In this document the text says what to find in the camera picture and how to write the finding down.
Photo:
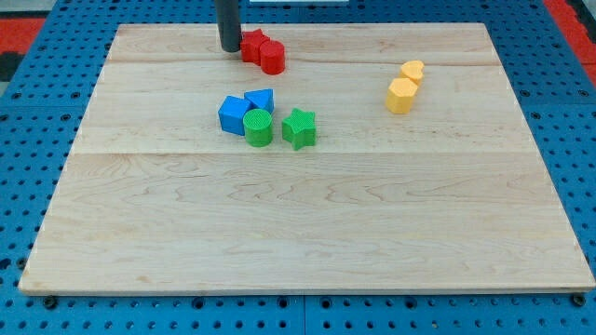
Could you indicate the green star block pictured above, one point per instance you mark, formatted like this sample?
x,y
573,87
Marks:
x,y
299,129

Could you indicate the blue triangle block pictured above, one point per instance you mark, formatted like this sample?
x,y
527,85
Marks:
x,y
262,99

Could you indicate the yellow hexagon block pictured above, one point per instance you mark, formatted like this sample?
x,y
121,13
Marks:
x,y
400,95

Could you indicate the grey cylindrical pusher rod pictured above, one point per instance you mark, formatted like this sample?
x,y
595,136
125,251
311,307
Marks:
x,y
228,23

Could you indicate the green cylinder block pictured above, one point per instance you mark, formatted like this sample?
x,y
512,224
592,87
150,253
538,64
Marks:
x,y
257,125

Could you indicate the red cylinder block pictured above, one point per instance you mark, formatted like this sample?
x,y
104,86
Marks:
x,y
272,57

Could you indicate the yellow heart block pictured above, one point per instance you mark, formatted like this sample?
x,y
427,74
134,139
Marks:
x,y
413,70

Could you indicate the wooden board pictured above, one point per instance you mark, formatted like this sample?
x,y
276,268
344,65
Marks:
x,y
155,199

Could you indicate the red star block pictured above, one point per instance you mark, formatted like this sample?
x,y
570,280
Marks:
x,y
250,45

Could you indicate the blue cube block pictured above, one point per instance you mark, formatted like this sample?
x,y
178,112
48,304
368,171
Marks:
x,y
231,114

